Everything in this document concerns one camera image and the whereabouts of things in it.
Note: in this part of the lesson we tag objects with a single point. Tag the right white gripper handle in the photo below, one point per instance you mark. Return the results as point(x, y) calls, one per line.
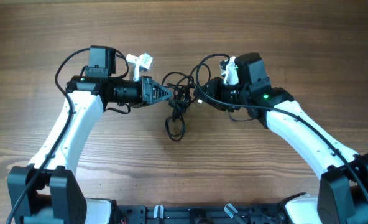
point(228, 70)

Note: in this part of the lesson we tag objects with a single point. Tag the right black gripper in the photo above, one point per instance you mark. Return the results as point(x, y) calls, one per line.
point(212, 93)

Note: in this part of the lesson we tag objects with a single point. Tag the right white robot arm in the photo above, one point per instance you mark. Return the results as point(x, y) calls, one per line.
point(342, 172)

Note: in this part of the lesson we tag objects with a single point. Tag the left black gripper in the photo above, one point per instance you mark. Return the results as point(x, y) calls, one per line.
point(157, 86)

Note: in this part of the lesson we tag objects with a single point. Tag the left white gripper handle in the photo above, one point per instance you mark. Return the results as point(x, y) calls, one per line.
point(142, 62)

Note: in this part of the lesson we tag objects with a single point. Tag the white gripper handle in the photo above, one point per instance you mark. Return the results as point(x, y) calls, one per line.
point(228, 70)
point(142, 62)

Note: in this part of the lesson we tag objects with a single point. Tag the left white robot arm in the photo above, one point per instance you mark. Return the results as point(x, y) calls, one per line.
point(46, 190)

